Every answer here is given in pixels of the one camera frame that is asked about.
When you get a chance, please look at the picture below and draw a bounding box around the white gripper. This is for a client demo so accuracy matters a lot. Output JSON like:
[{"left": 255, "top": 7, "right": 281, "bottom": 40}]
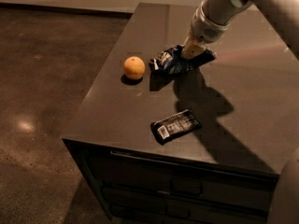
[{"left": 180, "top": 2, "right": 230, "bottom": 60}]

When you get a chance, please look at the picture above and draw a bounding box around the blue chip bag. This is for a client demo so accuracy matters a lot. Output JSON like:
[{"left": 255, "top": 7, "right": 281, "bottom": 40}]
[{"left": 149, "top": 45, "right": 216, "bottom": 76}]

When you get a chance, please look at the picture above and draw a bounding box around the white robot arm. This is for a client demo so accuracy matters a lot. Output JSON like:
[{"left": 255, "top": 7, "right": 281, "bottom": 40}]
[{"left": 181, "top": 0, "right": 299, "bottom": 60}]

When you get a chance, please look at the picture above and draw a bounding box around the orange fruit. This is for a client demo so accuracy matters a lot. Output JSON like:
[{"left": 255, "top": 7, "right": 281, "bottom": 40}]
[{"left": 123, "top": 56, "right": 145, "bottom": 80}]

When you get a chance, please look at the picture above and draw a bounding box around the black snack packet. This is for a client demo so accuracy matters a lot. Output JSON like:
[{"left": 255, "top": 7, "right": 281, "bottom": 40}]
[{"left": 150, "top": 109, "right": 202, "bottom": 145}]

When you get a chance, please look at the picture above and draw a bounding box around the dark drawer cabinet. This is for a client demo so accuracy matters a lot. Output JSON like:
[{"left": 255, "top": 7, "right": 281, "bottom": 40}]
[{"left": 63, "top": 3, "right": 299, "bottom": 224}]

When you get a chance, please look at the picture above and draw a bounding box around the top drawer handle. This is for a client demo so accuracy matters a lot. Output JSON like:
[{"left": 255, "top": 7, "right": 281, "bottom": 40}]
[{"left": 170, "top": 175, "right": 203, "bottom": 197}]

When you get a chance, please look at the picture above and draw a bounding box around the drawer handle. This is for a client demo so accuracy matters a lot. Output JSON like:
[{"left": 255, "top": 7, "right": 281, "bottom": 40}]
[
  {"left": 170, "top": 175, "right": 203, "bottom": 197},
  {"left": 165, "top": 205, "right": 191, "bottom": 219}
]

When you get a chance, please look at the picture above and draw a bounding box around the lower drawer handle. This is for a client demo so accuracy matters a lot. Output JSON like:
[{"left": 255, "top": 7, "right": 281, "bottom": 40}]
[{"left": 165, "top": 205, "right": 191, "bottom": 219}]

